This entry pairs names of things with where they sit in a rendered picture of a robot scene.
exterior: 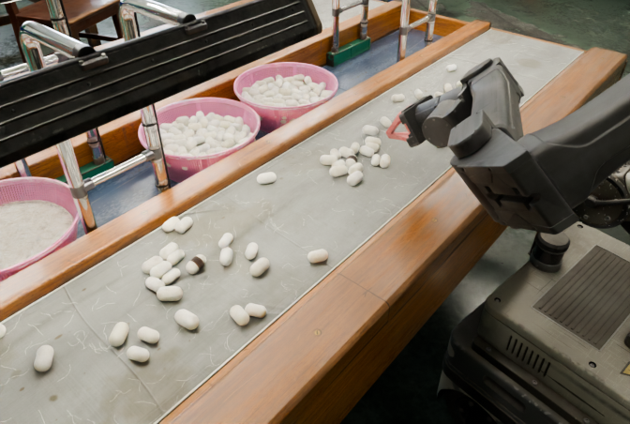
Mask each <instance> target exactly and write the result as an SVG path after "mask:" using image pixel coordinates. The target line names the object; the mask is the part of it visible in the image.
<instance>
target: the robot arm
mask: <svg viewBox="0 0 630 424"><path fill-rule="evenodd" d="M460 82H461V83H462V85H461V86H458V87H456V88H454V89H452V90H450V91H448V92H445V93H443V94H442V95H440V96H438V97H436V98H434V97H432V96H431V95H429V96H425V97H423V98H420V99H419V100H417V101H416V102H414V103H413V104H411V105H409V106H408V107H406V108H405V109H403V110H402V111H400V112H399V113H398V114H397V117H396V118H395V120H394V121H393V123H392V124H391V126H390V127H389V129H388V130H387V131H386V132H385V133H386V135H387V137H388V138H389V139H396V140H401V141H405V142H407V143H408V145H409V147H415V146H418V145H419V144H421V143H422V142H424V141H425V140H427V141H429V142H430V143H431V144H433V145H436V146H439V147H445V146H448V147H449V148H450V149H451V150H452V152H453V153H454V154H455V155H454V156H453V157H452V158H451V160H450V164H451V165H452V167H453V168H454V169H455V171H456V172H457V173H458V175H459V176H460V177H461V179H462V180H463V181H464V182H465V184H466V185H467V186H468V188H469V189H470V190H471V192H472V193H473V194H474V196H475V197H476V198H477V200H478V201H479V202H480V203H481V205H482V206H483V207H484V208H485V209H486V211H487V212H488V213H489V215H490V216H491V217H492V218H493V220H494V221H496V222H499V223H500V224H501V225H505V226H510V227H511V228H512V229H515V230H516V229H526V230H531V231H536V232H540V233H546V234H551V235H556V234H559V233H560V232H562V231H563V230H565V229H567V228H568V227H570V226H571V225H573V224H574V223H576V222H578V221H579V219H578V217H577V216H576V215H575V213H574V212H573V211H572V209H573V208H575V207H576V206H578V205H579V204H581V203H583V202H584V201H585V200H587V198H588V196H589V194H590V193H591V192H592V191H593V190H594V189H595V188H597V187H598V186H599V185H600V184H601V183H602V182H603V181H604V180H605V179H606V178H608V177H609V176H610V175H611V174H613V173H614V172H615V171H616V170H618V169H619V168H620V167H621V166H623V165H624V164H625V163H626V162H627V161H629V160H630V73H629V74H628V75H626V76H625V77H624V78H622V79H621V80H619V81H618V82H616V83H615V84H613V85H612V86H611V87H610V88H608V89H607V90H605V91H604V92H603V93H601V94H600V95H598V96H597V97H595V98H594V99H592V100H591V101H589V102H588V103H586V104H585V105H583V106H582V107H580V108H579V109H577V110H576V111H574V112H573V113H571V114H569V115H567V116H566V117H564V118H562V119H561V120H559V121H557V122H555V123H553V124H551V125H549V126H547V127H545V128H542V129H539V130H538V131H535V132H533V133H528V134H526V135H525V136H524V134H523V128H522V122H521V116H520V109H519V103H520V102H521V100H520V99H521V98H522V97H524V91H523V89H522V87H521V86H520V85H519V83H518V82H517V80H516V79H515V77H514V76H513V75H512V73H511V72H510V71H509V69H508V68H507V66H506V65H505V64H504V62H503V61H502V59H501V58H500V57H496V58H494V59H491V58H489V59H487V60H486V61H484V62H482V63H481V64H479V65H477V66H476V67H474V68H472V69H470V70H469V71H467V72H466V74H465V75H464V76H463V77H462V78H461V79H460ZM400 123H402V125H404V126H405V127H406V129H407V132H395V129H396V128H397V127H398V125H399V124H400Z"/></svg>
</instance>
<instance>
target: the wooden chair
mask: <svg viewBox="0 0 630 424"><path fill-rule="evenodd" d="M62 1H63V4H64V8H65V12H66V14H67V20H68V24H69V27H70V31H71V34H72V37H73V38H74V39H76V40H78V41H80V38H91V39H97V40H105V41H115V40H118V39H120V38H123V35H122V30H121V26H120V22H119V17H118V7H119V3H120V1H121V0H62ZM5 5H6V8H7V12H8V15H9V18H10V20H11V24H12V27H13V30H14V34H15V37H16V39H17V43H18V46H19V49H20V53H21V56H22V61H23V63H24V64H26V61H25V58H24V55H23V51H22V48H21V44H20V40H19V30H20V27H21V25H22V24H23V23H25V22H27V21H34V22H38V23H41V24H43V25H46V26H48V27H50V28H51V29H53V23H52V21H51V20H50V13H49V10H48V8H47V4H46V1H45V0H41V1H38V2H36V3H34V4H32V5H29V6H27V7H24V8H21V9H18V8H17V5H16V2H15V1H12V2H7V3H5ZM111 16H112V20H113V24H114V27H115V31H116V34H117V37H113V36H106V35H99V34H92V33H84V32H82V31H83V30H85V29H87V28H89V27H91V26H93V25H95V24H97V23H100V22H102V21H104V20H106V19H108V18H109V17H111ZM53 30H54V29H53Z"/></svg>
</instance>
